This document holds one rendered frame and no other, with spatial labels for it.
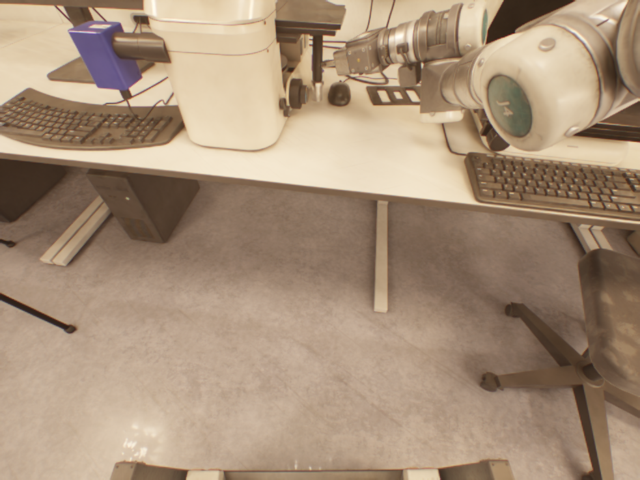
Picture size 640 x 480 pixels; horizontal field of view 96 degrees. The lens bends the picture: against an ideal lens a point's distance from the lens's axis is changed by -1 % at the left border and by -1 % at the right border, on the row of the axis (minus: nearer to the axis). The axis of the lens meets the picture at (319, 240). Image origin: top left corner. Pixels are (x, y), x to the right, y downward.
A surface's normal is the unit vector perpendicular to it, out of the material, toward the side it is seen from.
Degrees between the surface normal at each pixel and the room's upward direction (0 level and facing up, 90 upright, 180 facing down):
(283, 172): 0
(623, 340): 0
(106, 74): 90
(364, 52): 90
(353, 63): 90
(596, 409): 8
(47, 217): 0
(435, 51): 77
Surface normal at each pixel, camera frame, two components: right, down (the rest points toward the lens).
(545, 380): -0.12, -0.64
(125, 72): 0.99, 0.12
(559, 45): -0.31, -0.20
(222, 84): -0.15, 0.77
